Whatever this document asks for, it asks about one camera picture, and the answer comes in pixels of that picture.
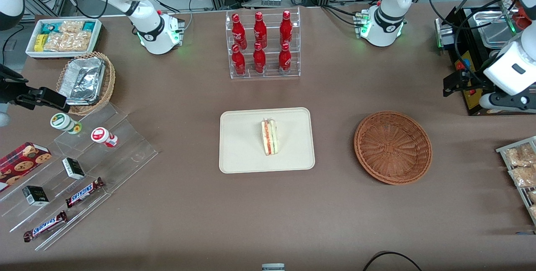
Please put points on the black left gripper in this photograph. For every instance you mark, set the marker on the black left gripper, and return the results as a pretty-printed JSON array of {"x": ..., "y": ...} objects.
[{"x": 469, "y": 79}]

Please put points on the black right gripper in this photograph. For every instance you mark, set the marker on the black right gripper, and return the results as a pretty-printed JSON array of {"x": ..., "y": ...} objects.
[{"x": 9, "y": 90}]

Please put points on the plastic-wrapped sandwich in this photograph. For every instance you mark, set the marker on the plastic-wrapped sandwich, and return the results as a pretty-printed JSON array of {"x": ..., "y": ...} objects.
[{"x": 270, "y": 137}]

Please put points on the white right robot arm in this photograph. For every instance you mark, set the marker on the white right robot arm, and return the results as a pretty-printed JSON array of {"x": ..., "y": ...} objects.
[{"x": 146, "y": 19}]

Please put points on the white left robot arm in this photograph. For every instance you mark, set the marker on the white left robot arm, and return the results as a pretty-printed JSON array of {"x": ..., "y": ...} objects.
[{"x": 389, "y": 19}]

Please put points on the small light wicker basket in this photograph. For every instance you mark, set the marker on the small light wicker basket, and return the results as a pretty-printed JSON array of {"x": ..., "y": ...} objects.
[{"x": 107, "y": 91}]

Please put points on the large brown wicker basket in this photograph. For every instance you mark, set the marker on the large brown wicker basket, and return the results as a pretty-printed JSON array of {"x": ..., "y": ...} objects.
[{"x": 393, "y": 147}]

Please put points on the tray of packaged snacks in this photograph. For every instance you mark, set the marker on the tray of packaged snacks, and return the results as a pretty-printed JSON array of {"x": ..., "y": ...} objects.
[{"x": 517, "y": 195}]

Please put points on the cream plastic tray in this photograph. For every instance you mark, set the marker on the cream plastic tray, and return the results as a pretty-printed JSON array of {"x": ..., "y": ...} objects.
[{"x": 243, "y": 145}]

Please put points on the black machine with yellow panel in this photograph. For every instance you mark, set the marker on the black machine with yellow panel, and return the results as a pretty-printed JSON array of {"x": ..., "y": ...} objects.
[{"x": 471, "y": 99}]

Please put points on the green-lidded sunflower jar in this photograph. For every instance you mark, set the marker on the green-lidded sunflower jar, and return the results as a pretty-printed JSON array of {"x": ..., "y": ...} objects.
[{"x": 60, "y": 121}]

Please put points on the yellow snack pack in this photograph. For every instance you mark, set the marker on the yellow snack pack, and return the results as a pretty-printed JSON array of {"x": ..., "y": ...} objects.
[{"x": 39, "y": 42}]

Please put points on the clear cracker bag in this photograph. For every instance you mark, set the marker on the clear cracker bag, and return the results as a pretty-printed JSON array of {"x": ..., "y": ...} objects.
[
  {"x": 67, "y": 42},
  {"x": 71, "y": 27}
]

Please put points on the red tartan cookie box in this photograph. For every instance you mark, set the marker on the red tartan cookie box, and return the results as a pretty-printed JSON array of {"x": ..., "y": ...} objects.
[{"x": 21, "y": 164}]

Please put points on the red-lidded white jar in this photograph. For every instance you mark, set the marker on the red-lidded white jar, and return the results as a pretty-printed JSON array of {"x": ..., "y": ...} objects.
[{"x": 99, "y": 134}]

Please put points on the teal snack pack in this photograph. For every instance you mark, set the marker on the teal snack pack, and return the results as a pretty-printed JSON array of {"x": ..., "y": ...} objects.
[
  {"x": 50, "y": 28},
  {"x": 88, "y": 26}
]

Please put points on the small black carton box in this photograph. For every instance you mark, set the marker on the small black carton box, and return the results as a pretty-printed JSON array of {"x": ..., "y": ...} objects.
[
  {"x": 35, "y": 196},
  {"x": 73, "y": 168}
]

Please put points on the white snack bin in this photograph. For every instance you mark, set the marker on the white snack bin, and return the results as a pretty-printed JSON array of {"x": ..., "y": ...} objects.
[{"x": 97, "y": 38}]

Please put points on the clear fried snack bag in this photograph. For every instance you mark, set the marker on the clear fried snack bag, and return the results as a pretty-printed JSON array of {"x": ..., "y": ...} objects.
[
  {"x": 523, "y": 176},
  {"x": 519, "y": 156}
]

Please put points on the Snickers chocolate bar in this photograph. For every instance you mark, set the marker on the Snickers chocolate bar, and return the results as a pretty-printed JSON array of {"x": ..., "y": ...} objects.
[
  {"x": 44, "y": 226},
  {"x": 83, "y": 192}
]

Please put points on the clear acrylic stepped shelf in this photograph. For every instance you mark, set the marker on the clear acrylic stepped shelf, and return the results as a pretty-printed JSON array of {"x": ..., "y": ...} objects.
[{"x": 125, "y": 158}]

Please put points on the red cola bottle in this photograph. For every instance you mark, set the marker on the red cola bottle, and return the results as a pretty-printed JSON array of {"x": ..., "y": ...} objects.
[
  {"x": 238, "y": 62},
  {"x": 284, "y": 60},
  {"x": 260, "y": 30},
  {"x": 259, "y": 60},
  {"x": 286, "y": 28},
  {"x": 238, "y": 32}
]

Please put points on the clear acrylic bottle rack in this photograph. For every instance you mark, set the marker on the clear acrylic bottle rack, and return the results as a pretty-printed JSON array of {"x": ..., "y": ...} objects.
[{"x": 271, "y": 70}]

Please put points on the white power strip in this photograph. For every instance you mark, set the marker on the white power strip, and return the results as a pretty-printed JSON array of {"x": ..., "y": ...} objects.
[{"x": 271, "y": 0}]

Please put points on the small grey box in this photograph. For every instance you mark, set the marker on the small grey box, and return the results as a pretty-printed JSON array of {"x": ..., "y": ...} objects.
[{"x": 273, "y": 267}]

